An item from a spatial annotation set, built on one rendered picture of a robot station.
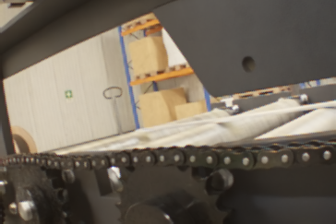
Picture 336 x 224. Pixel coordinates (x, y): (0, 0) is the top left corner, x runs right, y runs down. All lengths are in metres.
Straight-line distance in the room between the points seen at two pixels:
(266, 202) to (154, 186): 0.12
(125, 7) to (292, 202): 0.32
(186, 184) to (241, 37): 0.15
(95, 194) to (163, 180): 0.21
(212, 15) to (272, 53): 0.08
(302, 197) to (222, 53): 0.17
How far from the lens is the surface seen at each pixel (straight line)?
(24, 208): 0.64
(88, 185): 0.61
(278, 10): 0.38
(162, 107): 11.17
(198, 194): 0.38
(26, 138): 7.25
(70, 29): 0.63
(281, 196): 0.39
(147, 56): 11.25
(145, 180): 0.43
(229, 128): 0.95
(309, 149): 0.30
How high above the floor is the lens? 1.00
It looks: 1 degrees down
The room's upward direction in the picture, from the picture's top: 11 degrees counter-clockwise
